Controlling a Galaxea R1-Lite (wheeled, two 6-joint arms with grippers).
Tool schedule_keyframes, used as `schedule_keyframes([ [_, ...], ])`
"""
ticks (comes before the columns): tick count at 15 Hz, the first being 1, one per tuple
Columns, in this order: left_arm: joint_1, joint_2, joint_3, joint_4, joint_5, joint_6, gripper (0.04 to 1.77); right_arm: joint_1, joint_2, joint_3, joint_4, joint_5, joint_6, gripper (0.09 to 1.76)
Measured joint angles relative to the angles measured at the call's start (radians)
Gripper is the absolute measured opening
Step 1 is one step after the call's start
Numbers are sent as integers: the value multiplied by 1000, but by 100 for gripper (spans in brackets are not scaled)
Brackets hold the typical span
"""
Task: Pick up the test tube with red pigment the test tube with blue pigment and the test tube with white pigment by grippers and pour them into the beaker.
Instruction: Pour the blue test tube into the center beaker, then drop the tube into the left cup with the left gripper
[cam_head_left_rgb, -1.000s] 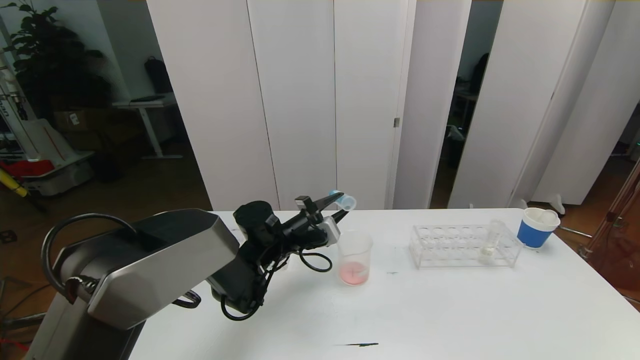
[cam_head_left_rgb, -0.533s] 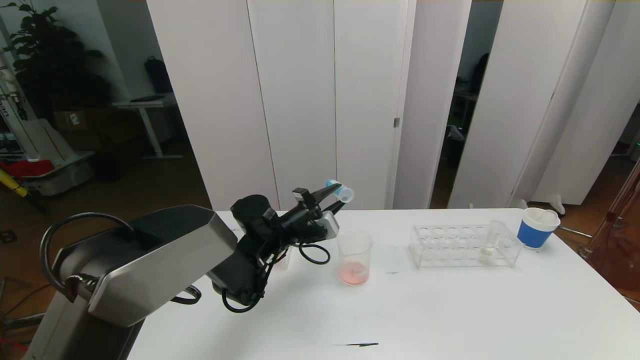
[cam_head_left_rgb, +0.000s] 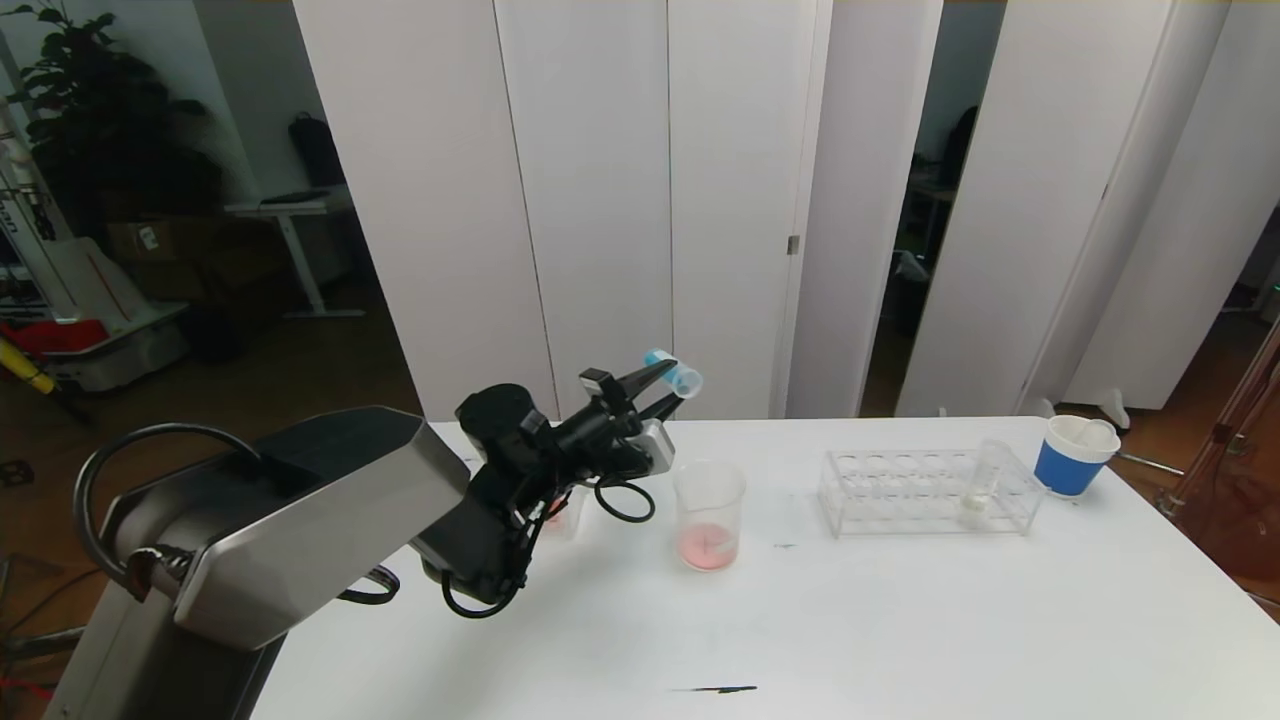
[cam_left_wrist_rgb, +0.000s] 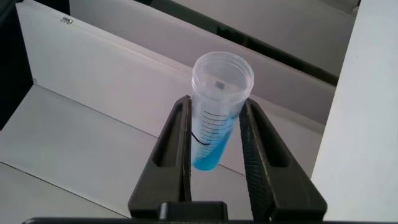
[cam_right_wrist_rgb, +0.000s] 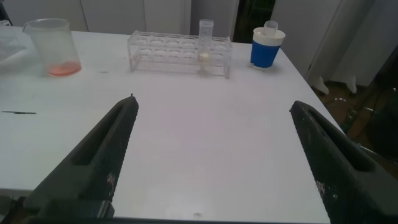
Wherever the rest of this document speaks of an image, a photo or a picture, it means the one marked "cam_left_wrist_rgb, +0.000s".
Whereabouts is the white folding partition screen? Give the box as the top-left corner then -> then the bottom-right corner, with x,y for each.
146,0 -> 361,77
0,0 -> 338,222

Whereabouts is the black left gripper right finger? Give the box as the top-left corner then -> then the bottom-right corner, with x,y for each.
238,98 -> 328,222

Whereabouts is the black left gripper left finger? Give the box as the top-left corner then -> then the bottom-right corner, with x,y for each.
127,95 -> 193,218

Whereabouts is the blue pigment test tube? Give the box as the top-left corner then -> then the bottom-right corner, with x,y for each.
190,51 -> 255,172

